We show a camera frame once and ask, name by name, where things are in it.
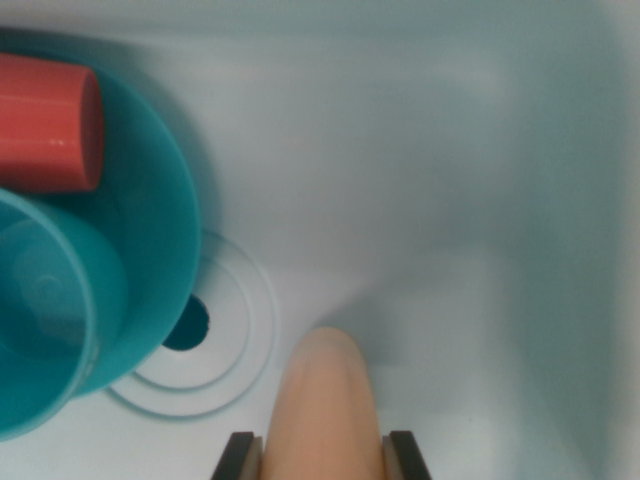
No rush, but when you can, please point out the red plastic tumbler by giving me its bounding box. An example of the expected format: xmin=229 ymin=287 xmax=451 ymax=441
xmin=0 ymin=52 xmax=106 ymax=194

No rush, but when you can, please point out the light blue toy sink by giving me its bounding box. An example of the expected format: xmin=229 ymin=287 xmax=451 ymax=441
xmin=0 ymin=0 xmax=640 ymax=480

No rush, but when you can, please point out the teal plastic mug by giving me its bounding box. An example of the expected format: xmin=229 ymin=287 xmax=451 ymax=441
xmin=0 ymin=187 xmax=134 ymax=444

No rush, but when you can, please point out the cream toy detergent bottle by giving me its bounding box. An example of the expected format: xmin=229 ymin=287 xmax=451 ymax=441
xmin=258 ymin=326 xmax=390 ymax=480

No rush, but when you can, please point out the teal plastic plate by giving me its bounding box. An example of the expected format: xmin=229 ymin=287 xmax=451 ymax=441
xmin=0 ymin=29 xmax=205 ymax=404

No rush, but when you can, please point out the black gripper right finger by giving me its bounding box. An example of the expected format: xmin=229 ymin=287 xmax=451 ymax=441
xmin=381 ymin=430 xmax=434 ymax=480

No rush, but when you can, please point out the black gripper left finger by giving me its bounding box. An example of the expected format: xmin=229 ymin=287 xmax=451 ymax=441
xmin=211 ymin=432 xmax=264 ymax=480

